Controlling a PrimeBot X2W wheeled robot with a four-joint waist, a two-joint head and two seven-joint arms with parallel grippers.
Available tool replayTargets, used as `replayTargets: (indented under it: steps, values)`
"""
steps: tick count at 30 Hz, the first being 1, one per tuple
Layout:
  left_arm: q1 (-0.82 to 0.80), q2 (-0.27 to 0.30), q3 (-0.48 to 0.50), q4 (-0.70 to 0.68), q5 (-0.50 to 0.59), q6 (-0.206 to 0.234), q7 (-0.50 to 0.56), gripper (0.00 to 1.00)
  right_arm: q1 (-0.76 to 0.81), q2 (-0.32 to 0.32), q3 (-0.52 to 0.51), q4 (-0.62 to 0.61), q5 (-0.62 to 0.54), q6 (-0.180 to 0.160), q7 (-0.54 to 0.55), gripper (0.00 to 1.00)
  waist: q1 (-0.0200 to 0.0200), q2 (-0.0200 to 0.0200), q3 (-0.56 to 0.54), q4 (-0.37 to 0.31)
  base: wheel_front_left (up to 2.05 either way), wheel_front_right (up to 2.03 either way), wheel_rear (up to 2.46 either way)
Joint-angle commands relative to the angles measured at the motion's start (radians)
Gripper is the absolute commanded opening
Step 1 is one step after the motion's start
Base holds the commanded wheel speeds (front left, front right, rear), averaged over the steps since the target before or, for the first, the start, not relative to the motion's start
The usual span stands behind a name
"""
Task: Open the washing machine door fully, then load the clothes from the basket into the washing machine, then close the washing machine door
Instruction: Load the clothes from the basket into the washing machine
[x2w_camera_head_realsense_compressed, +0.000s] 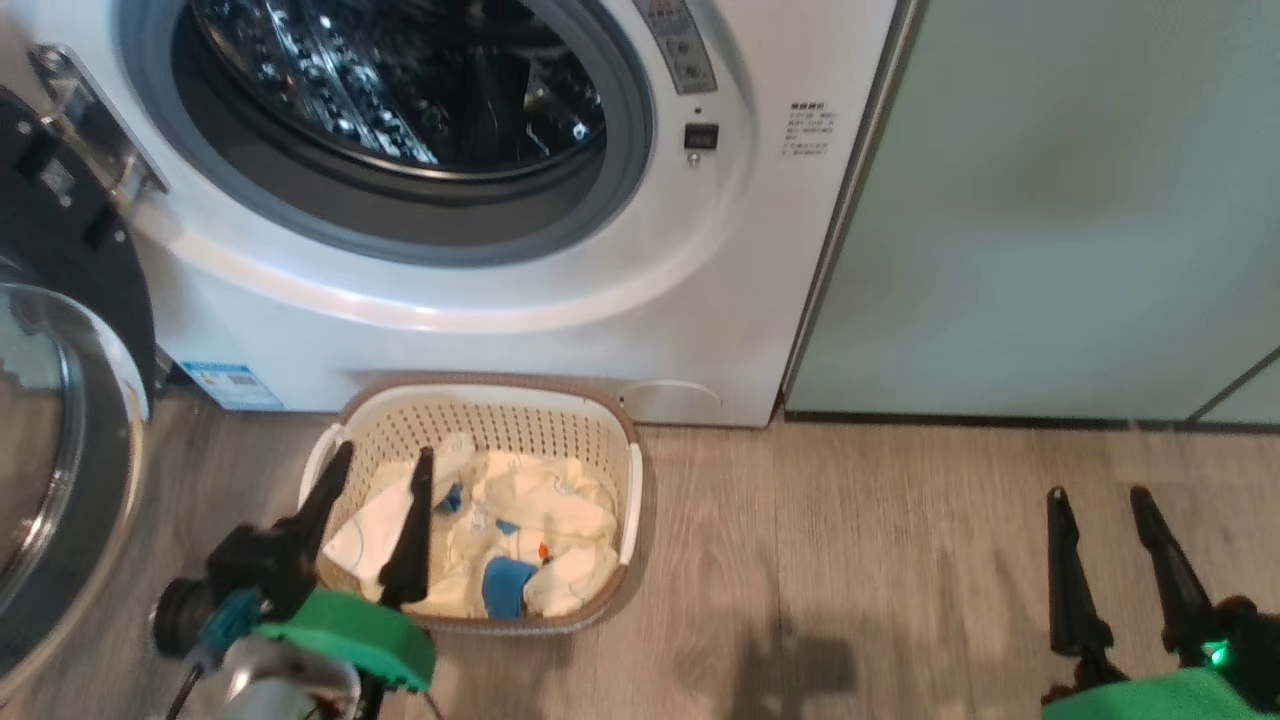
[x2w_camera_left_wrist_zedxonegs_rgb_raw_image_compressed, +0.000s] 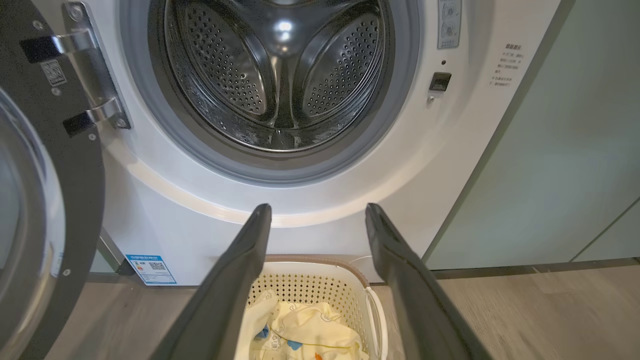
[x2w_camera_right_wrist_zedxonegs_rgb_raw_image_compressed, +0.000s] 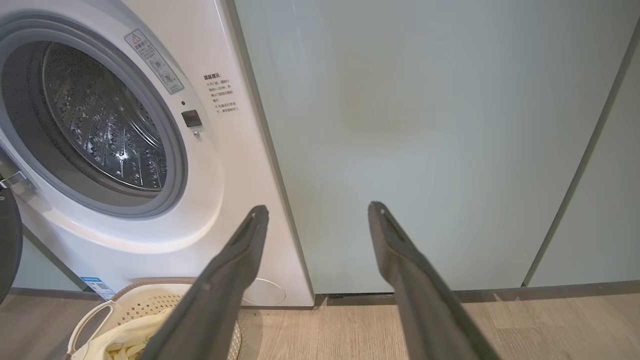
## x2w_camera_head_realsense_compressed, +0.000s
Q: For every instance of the chrome door hinge bracket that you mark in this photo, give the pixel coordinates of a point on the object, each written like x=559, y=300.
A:
x=100, y=130

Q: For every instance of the black door lock socket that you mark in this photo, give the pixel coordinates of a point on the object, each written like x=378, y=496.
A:
x=701, y=137

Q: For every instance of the black glass washing machine door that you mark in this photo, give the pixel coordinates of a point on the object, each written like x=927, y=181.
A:
x=90, y=260

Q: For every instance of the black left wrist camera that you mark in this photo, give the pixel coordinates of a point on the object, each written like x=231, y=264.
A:
x=250, y=575

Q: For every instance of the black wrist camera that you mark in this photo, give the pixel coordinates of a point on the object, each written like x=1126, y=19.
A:
x=250, y=575
x=1250, y=640

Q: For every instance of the pale yellow baby garment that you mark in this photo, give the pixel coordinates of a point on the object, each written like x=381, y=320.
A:
x=560, y=510
x=375, y=530

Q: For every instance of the blue energy label sticker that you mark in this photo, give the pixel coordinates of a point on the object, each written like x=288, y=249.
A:
x=232, y=385

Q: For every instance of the white front-load washing machine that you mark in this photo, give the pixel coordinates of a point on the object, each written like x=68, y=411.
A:
x=500, y=340

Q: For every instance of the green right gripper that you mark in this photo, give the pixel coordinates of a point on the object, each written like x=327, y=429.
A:
x=1150, y=700

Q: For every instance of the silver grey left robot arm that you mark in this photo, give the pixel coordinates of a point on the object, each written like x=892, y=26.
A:
x=270, y=690

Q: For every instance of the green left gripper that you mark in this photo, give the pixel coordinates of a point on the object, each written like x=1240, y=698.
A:
x=350, y=640

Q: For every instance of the grey rubber door seal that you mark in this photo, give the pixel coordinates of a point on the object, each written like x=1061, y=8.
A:
x=400, y=225

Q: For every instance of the grey control button panel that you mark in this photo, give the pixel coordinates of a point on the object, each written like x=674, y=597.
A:
x=680, y=45

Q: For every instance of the cream perforated laundry basket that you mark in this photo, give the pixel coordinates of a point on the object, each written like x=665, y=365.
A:
x=520, y=420

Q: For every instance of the round white filter cover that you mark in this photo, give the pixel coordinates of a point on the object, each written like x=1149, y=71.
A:
x=670, y=395

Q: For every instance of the dark cabinet plinth strip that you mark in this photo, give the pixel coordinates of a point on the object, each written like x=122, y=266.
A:
x=1000, y=420

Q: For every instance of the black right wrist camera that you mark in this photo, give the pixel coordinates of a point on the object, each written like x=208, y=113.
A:
x=1250, y=640

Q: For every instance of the perforated steel washer drum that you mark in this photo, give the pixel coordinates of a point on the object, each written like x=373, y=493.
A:
x=330, y=80

